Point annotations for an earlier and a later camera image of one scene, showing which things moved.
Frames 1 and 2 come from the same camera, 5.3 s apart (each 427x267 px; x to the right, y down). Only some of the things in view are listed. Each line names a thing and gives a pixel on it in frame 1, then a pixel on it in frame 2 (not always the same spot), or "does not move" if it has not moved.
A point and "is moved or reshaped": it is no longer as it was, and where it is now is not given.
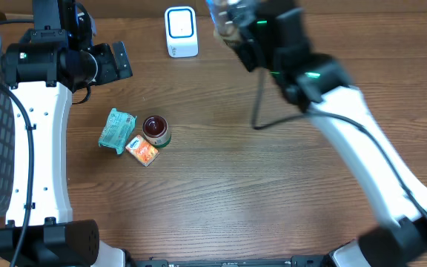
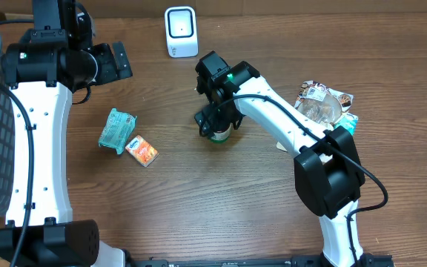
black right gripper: [247, 58] → [221, 124]
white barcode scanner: [181, 31] does not move
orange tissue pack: [142, 150] does not move
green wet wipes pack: [116, 129] does not move
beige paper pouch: [225, 18] is moved or reshaped
